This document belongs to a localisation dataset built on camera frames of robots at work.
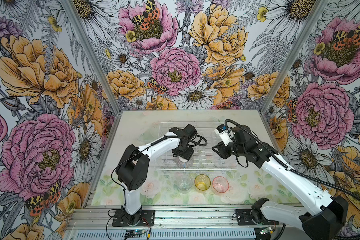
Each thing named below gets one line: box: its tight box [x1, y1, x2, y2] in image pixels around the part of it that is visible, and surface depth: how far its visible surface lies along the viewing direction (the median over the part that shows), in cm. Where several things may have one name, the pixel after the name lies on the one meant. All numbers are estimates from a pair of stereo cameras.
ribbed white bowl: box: [176, 156, 193, 168], surface depth 89 cm
